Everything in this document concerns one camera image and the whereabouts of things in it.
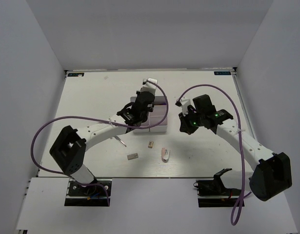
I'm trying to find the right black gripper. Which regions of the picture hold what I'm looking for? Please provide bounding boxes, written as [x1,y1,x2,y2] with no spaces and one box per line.
[179,108,204,135]

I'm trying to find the pink white stapler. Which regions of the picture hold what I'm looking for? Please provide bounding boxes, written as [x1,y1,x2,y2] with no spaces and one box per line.
[161,148,170,163]

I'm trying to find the black handled scissors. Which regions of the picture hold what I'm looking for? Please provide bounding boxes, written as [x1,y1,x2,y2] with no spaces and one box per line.
[114,136,127,147]

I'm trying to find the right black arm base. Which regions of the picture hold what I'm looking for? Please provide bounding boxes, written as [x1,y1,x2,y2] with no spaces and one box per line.
[193,168,241,208]

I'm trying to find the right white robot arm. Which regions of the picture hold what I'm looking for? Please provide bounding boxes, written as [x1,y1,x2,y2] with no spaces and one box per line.
[176,95,292,201]

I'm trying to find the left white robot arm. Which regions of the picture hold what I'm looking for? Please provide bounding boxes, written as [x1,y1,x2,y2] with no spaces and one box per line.
[50,91,155,195]

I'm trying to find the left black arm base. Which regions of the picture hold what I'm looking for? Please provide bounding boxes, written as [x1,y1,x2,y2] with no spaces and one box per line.
[64,179,112,207]

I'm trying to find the left white divided container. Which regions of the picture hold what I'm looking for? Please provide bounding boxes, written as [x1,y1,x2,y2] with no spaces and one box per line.
[130,96,150,134]

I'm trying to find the white divided container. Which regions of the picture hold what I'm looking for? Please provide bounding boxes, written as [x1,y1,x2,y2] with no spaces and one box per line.
[130,96,150,134]
[148,96,168,133]

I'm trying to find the right white divided container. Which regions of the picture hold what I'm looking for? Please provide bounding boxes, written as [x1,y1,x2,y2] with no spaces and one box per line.
[148,96,168,133]

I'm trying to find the yellow eraser with barcode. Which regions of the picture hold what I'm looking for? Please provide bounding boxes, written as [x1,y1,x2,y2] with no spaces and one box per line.
[148,141,154,148]

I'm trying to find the grey eraser block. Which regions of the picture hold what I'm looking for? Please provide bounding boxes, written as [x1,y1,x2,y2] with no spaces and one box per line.
[127,153,139,160]

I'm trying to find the right corner label sticker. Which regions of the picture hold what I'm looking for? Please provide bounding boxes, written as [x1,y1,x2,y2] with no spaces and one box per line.
[214,71,231,76]

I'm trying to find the corner label sticker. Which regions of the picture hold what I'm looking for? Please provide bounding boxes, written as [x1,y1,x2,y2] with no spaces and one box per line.
[214,71,231,76]
[67,73,84,77]

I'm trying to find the left corner label sticker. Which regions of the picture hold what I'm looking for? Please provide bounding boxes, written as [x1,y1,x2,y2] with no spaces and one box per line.
[67,73,84,77]

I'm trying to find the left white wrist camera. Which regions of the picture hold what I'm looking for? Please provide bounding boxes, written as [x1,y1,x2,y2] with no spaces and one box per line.
[140,78,158,95]

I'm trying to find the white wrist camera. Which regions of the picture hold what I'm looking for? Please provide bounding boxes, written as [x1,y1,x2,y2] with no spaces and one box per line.
[175,97,191,116]
[140,78,158,95]

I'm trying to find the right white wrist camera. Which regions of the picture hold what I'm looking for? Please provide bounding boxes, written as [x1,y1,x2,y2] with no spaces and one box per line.
[175,97,191,116]

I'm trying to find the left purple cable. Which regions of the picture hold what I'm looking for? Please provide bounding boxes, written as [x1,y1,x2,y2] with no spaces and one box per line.
[30,81,169,207]

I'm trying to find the purple cable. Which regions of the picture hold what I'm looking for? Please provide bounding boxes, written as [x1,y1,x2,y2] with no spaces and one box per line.
[30,81,169,207]
[179,84,253,225]

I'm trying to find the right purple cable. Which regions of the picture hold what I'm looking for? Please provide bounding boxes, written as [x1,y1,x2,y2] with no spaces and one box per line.
[179,84,253,225]

